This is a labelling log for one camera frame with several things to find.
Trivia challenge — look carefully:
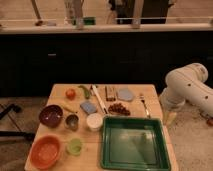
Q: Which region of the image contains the blue sponge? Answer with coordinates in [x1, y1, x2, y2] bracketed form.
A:
[80, 101, 97, 114]

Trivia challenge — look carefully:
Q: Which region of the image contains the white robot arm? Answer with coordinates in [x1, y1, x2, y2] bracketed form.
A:
[159, 63, 213, 125]

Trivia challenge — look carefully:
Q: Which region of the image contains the green box on counter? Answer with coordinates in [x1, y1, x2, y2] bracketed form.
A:
[83, 17, 96, 25]

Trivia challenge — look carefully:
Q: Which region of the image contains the green chili pepper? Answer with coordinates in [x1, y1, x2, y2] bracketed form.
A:
[78, 85, 90, 99]

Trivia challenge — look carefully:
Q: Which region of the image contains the dark purple bowl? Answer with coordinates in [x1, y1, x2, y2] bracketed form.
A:
[39, 105, 63, 128]

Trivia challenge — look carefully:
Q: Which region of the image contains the brown wooden block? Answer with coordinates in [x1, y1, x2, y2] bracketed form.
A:
[105, 86, 116, 101]

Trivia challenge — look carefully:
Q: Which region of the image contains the bunch of dark grapes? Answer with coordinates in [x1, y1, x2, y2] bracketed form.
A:
[108, 103, 130, 116]

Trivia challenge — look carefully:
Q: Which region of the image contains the metal fork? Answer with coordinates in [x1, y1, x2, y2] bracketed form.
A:
[139, 94, 151, 118]

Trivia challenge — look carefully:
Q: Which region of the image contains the orange plastic bowl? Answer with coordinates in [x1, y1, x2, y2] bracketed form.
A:
[30, 135, 61, 170]

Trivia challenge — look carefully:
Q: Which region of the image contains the grey blue oval lid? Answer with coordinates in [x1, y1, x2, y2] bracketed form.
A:
[117, 88, 134, 101]

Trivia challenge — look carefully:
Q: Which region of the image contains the small metal cup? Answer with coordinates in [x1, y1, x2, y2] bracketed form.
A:
[65, 114, 79, 131]

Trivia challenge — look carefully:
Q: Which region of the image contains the black stand on floor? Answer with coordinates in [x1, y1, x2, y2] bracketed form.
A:
[0, 103, 36, 141]

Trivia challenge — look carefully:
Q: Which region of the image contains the orange tomato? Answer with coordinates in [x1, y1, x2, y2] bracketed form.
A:
[65, 88, 76, 100]

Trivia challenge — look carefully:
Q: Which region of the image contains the yellow banana piece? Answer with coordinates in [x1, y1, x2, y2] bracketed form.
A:
[61, 103, 77, 113]

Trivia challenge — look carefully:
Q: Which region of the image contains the white round container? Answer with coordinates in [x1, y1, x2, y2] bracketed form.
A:
[86, 113, 103, 131]

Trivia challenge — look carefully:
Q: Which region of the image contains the green plastic tray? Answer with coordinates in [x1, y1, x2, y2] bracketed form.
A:
[100, 117, 171, 171]

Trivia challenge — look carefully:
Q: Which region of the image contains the white handled knife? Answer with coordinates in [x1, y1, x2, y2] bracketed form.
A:
[92, 85, 108, 114]

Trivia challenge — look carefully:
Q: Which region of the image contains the light green plastic cup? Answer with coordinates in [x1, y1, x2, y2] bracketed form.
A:
[66, 138, 82, 156]

